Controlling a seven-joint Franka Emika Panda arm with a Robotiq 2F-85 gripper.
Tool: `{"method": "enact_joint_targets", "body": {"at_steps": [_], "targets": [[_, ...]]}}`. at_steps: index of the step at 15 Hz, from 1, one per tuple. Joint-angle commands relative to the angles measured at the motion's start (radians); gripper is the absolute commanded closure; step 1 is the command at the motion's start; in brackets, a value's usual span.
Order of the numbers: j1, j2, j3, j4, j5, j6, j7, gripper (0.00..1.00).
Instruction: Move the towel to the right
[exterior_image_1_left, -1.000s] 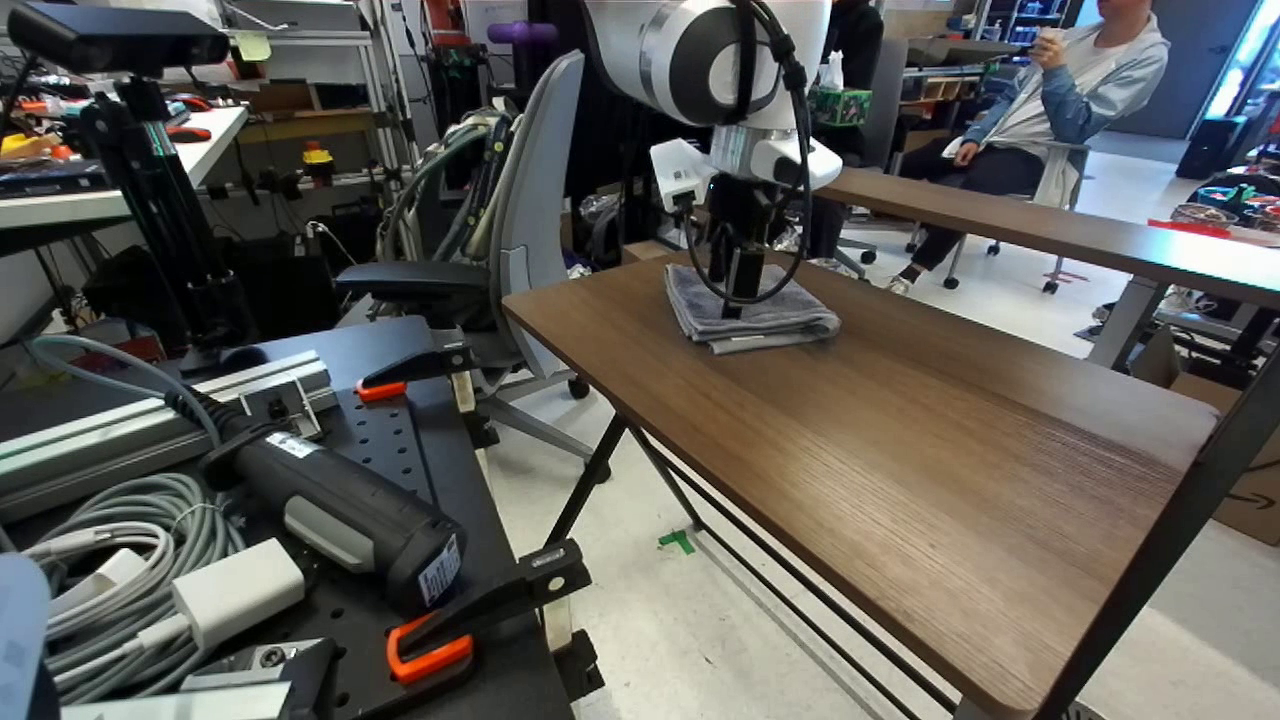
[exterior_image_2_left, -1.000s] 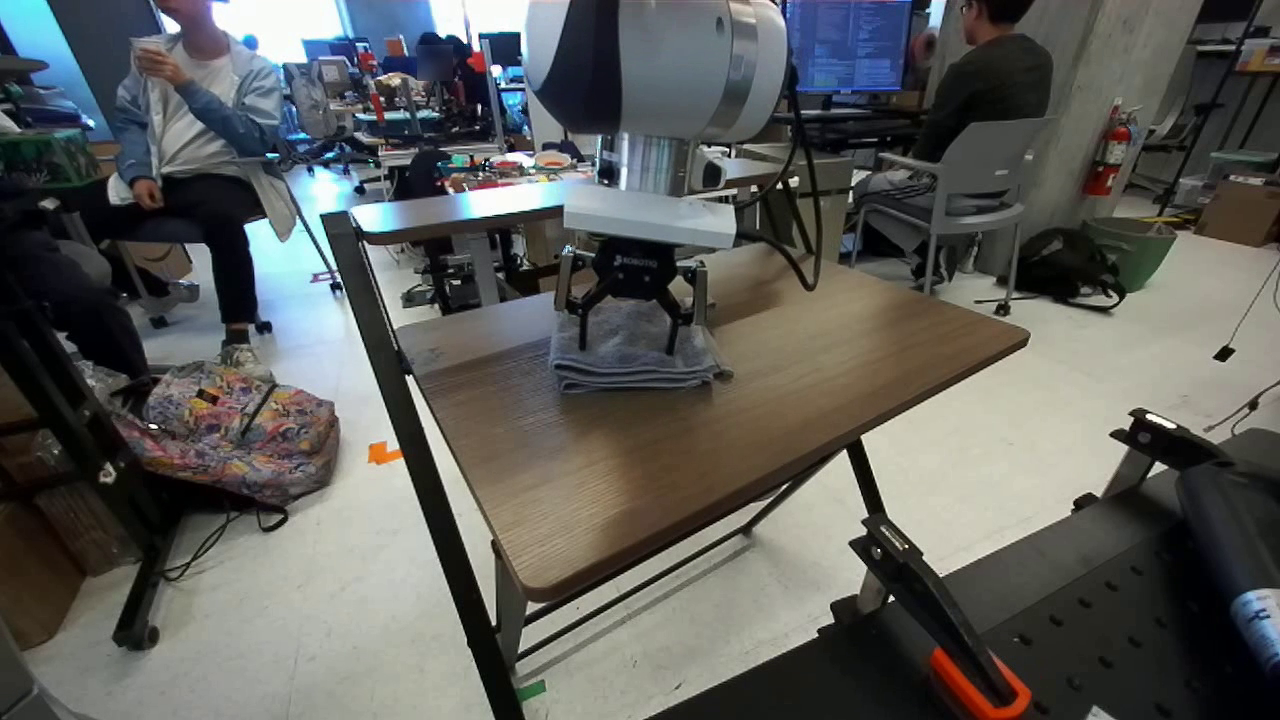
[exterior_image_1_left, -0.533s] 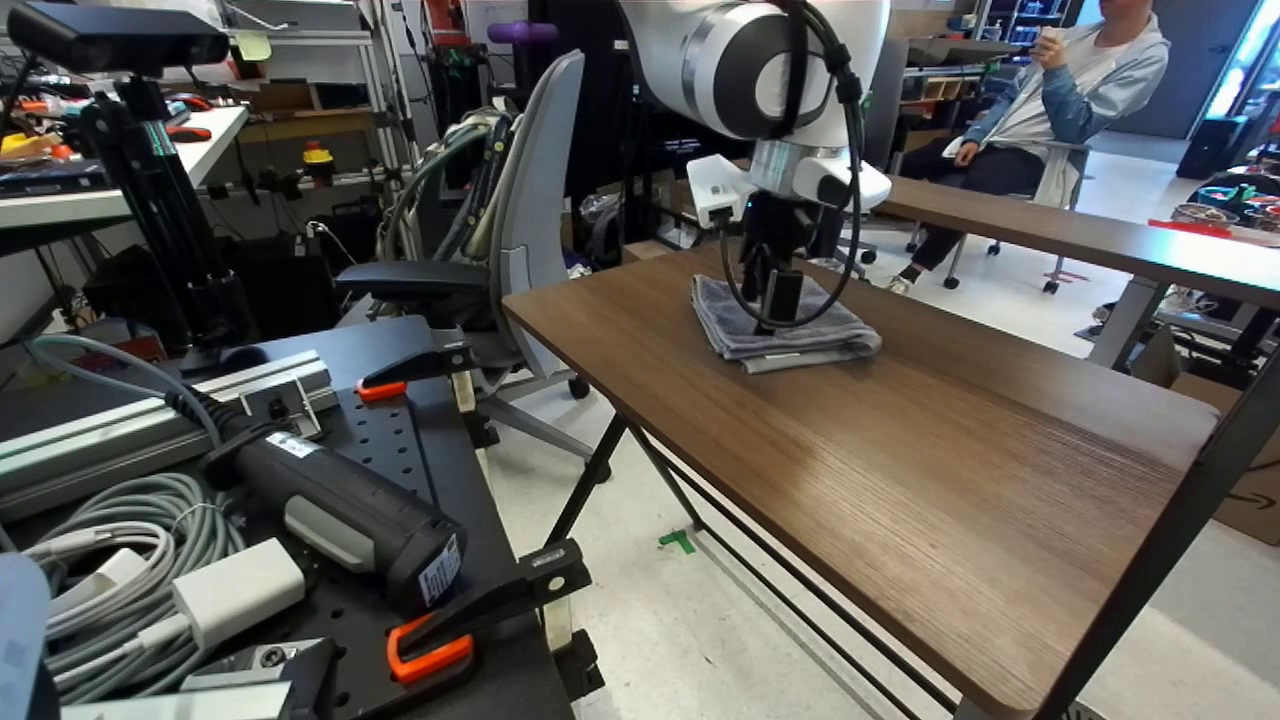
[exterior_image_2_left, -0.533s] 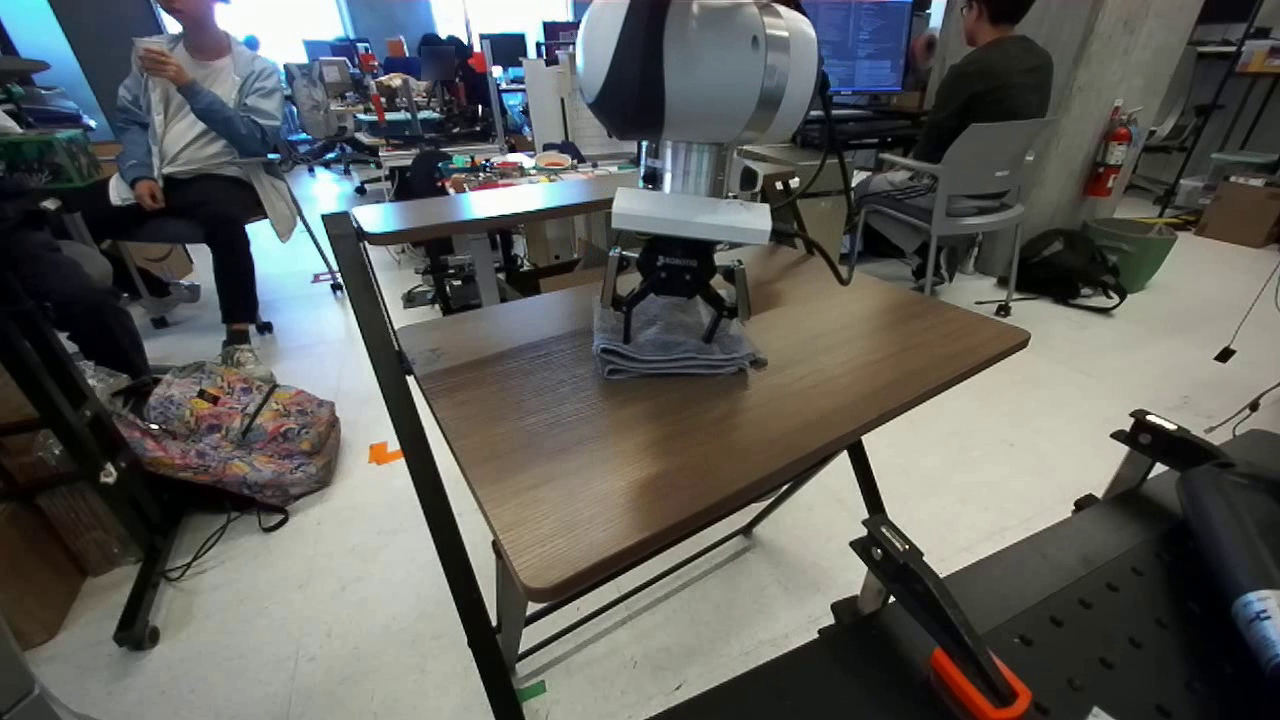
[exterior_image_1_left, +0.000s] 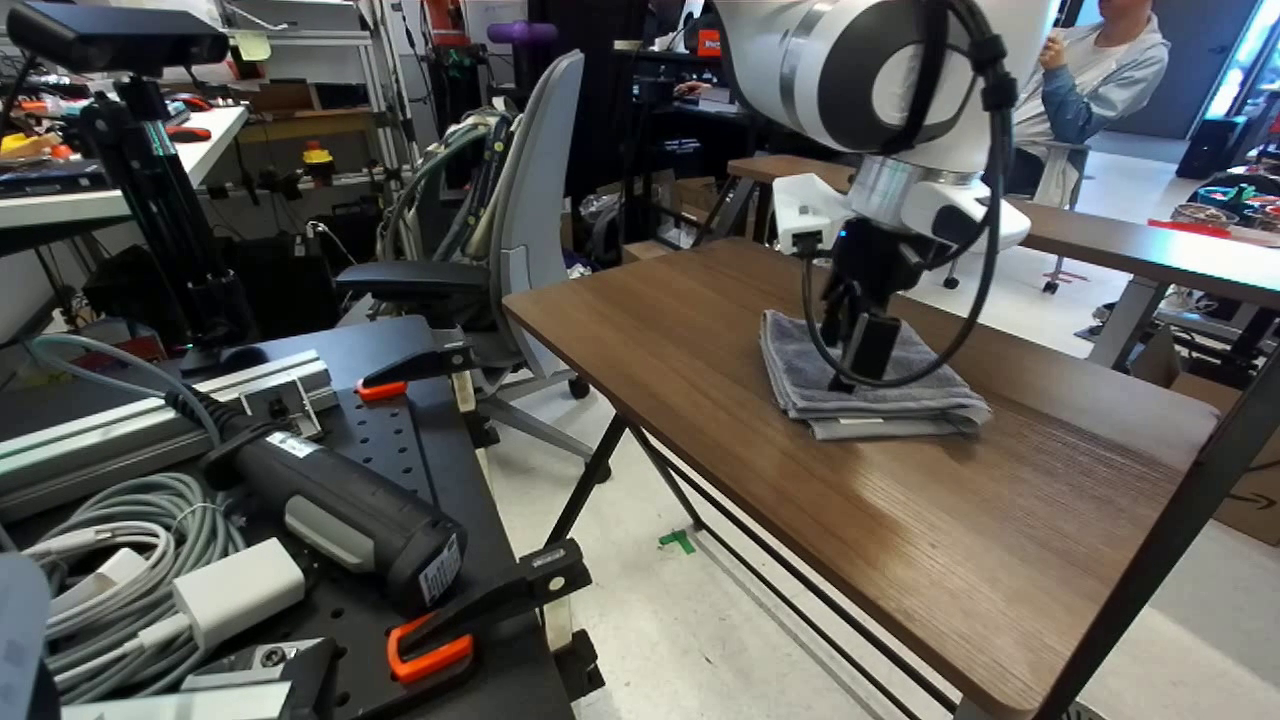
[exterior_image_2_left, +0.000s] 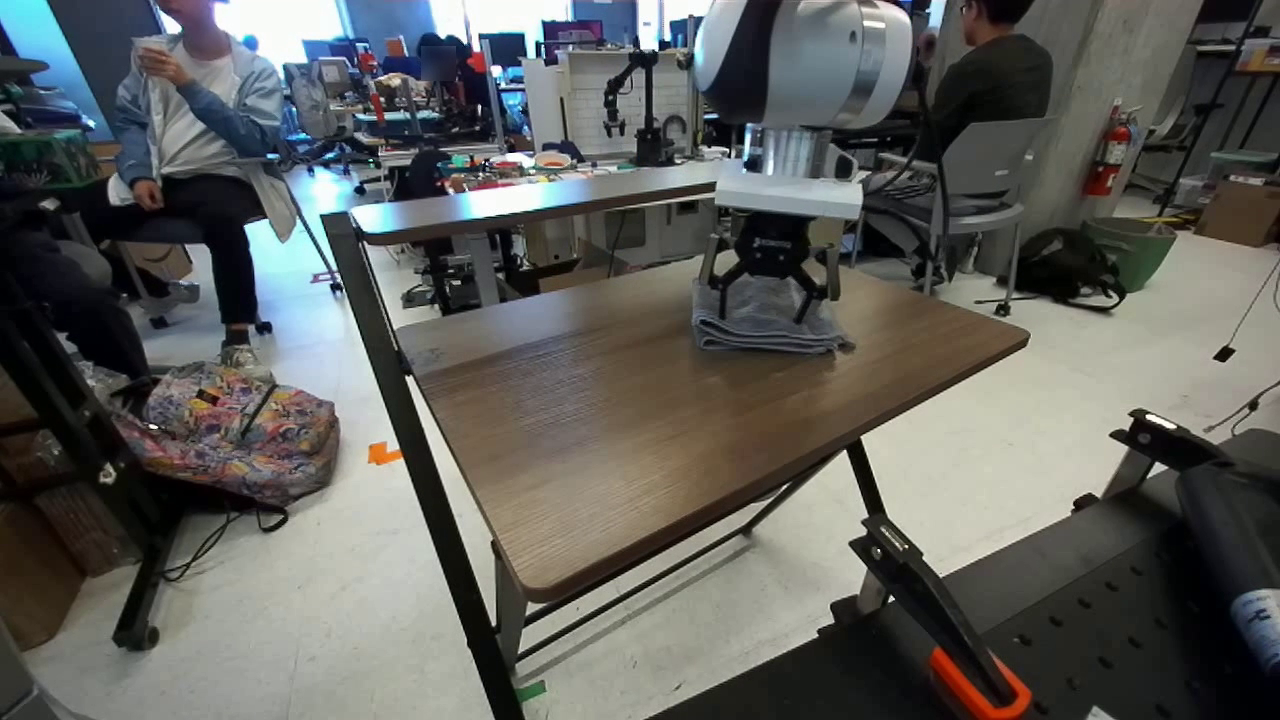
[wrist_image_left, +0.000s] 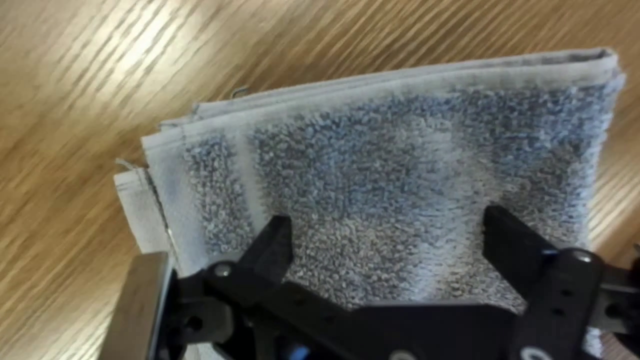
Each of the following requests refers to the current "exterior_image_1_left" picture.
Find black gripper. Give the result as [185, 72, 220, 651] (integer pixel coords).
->
[818, 216, 942, 394]

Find grey towel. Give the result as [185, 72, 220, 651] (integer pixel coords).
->
[755, 306, 996, 444]

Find white box device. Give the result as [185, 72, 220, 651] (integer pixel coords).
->
[770, 168, 852, 260]

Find wooden background table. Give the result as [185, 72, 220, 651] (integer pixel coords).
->
[725, 150, 1280, 377]

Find grey office chair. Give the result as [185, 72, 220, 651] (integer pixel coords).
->
[329, 48, 602, 461]

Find person in grey sweater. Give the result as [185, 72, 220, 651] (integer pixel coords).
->
[1009, 0, 1178, 159]

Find brown wooden table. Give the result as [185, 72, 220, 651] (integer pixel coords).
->
[541, 349, 1280, 720]

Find black perforated work table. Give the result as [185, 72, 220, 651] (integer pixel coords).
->
[156, 314, 602, 720]

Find black handheld cylindrical device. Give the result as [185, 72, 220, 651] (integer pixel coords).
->
[228, 423, 468, 619]

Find white power adapter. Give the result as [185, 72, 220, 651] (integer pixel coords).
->
[168, 537, 311, 656]

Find white cluttered desk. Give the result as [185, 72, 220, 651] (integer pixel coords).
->
[0, 106, 253, 242]

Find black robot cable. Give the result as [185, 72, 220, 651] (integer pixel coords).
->
[797, 0, 1016, 398]

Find short orange-handled black clamp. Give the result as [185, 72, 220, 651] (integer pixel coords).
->
[351, 341, 481, 414]

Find long orange-handled black clamp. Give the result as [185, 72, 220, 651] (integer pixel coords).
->
[380, 537, 595, 688]

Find small silver metal bracket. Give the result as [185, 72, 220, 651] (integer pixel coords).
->
[255, 384, 333, 444]

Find black camera stand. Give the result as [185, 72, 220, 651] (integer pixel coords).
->
[70, 70, 259, 360]

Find silver aluminium extrusion rail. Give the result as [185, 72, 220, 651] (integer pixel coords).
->
[0, 349, 342, 523]

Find grey cable bundle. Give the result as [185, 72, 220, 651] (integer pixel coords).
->
[0, 468, 253, 709]

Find black camera on stand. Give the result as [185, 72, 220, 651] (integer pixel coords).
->
[6, 0, 246, 82]

